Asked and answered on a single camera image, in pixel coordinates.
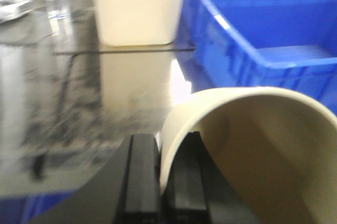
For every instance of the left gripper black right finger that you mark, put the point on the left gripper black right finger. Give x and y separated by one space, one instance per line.
185 199

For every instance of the near blue plastic bin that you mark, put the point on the near blue plastic bin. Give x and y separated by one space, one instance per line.
281 43

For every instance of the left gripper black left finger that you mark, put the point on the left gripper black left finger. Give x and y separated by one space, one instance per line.
140 200

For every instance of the beige plastic cup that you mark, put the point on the beige plastic cup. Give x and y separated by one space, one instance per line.
276 147

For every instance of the cream plastic storage bin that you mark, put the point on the cream plastic storage bin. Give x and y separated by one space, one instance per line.
137 22

